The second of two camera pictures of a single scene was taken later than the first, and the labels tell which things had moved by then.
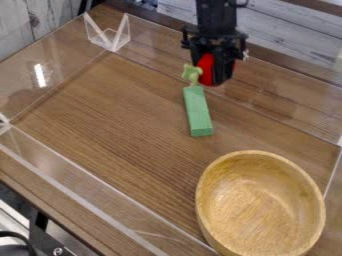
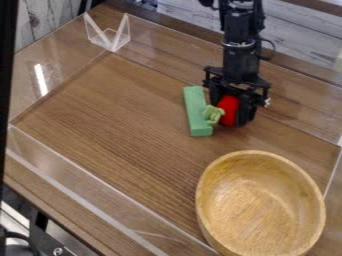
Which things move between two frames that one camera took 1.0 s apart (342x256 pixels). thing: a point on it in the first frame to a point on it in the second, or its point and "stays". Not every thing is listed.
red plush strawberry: (206, 65) to (230, 104)
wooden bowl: (260, 204) stays
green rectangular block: (198, 111) stays
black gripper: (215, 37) to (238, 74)
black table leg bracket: (43, 243) stays
